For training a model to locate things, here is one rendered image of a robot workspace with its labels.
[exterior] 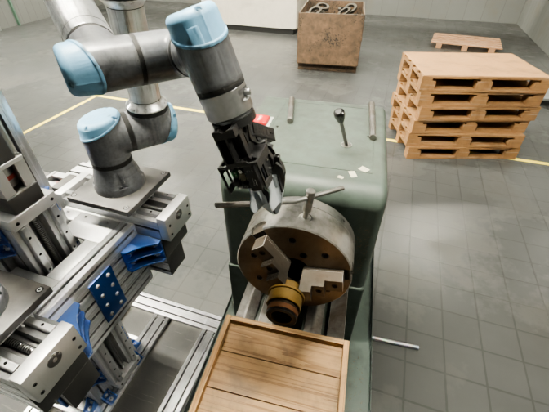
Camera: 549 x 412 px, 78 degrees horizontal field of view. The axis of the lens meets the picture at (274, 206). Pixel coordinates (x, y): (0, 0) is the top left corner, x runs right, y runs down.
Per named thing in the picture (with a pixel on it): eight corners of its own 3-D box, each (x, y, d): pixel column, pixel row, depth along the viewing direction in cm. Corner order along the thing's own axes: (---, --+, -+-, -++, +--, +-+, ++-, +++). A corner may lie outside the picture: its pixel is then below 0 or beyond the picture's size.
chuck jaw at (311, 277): (305, 256, 91) (350, 259, 88) (306, 269, 94) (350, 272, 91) (297, 289, 83) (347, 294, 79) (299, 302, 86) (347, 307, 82)
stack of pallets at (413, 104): (481, 124, 397) (512, 51, 346) (516, 160, 337) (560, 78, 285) (384, 123, 400) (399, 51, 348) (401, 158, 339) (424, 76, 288)
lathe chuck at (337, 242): (243, 266, 110) (250, 191, 89) (339, 293, 106) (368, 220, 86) (234, 288, 103) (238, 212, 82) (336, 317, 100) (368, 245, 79)
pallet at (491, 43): (429, 47, 650) (430, 42, 643) (431, 38, 709) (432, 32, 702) (502, 55, 614) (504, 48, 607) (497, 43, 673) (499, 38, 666)
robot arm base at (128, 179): (83, 192, 104) (71, 165, 98) (116, 167, 115) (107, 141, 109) (125, 202, 100) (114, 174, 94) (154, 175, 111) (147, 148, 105)
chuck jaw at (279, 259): (281, 257, 93) (253, 228, 89) (295, 252, 91) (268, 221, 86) (271, 288, 85) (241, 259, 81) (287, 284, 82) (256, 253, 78)
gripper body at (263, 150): (229, 198, 57) (198, 134, 51) (244, 170, 64) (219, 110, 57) (270, 192, 55) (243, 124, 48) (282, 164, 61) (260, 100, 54)
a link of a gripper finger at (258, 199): (254, 230, 63) (236, 191, 58) (262, 211, 68) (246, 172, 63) (270, 229, 62) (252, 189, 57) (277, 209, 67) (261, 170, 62)
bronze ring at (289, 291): (270, 271, 85) (261, 303, 78) (307, 278, 83) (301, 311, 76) (271, 293, 91) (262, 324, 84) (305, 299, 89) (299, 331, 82)
